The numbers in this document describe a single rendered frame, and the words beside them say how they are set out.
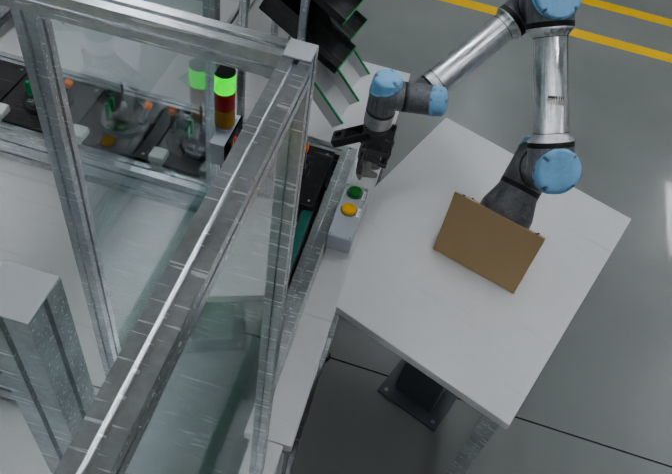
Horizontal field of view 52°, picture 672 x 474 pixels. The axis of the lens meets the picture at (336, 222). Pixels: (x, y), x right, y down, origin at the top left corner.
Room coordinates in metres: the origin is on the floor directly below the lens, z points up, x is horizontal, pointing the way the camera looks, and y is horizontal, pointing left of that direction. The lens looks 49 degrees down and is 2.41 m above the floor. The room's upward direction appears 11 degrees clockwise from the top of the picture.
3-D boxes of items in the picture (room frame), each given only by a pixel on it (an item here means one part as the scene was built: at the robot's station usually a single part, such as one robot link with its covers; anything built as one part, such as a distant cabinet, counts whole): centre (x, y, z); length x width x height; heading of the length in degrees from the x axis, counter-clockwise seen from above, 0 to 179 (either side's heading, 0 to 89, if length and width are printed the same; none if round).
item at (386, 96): (1.38, -0.06, 1.33); 0.09 x 0.08 x 0.11; 96
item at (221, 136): (1.25, 0.31, 1.29); 0.12 x 0.05 x 0.25; 174
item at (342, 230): (1.31, -0.03, 0.93); 0.21 x 0.07 x 0.06; 174
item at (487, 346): (1.37, -0.41, 0.84); 0.90 x 0.70 x 0.03; 152
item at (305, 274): (1.13, 0.05, 0.91); 0.89 x 0.06 x 0.11; 174
